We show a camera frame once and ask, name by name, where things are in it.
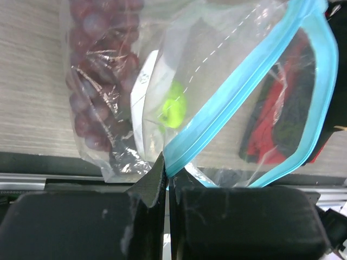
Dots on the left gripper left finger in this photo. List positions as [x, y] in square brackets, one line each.
[89, 225]

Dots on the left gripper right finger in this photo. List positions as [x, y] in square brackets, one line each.
[242, 223]

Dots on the green toy fruit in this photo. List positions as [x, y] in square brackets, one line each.
[175, 107]

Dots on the clear zip top bag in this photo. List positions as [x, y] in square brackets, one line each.
[220, 52]

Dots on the red and black folded cloth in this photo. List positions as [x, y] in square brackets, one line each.
[277, 122]

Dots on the purple toy grapes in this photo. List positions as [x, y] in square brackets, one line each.
[103, 68]

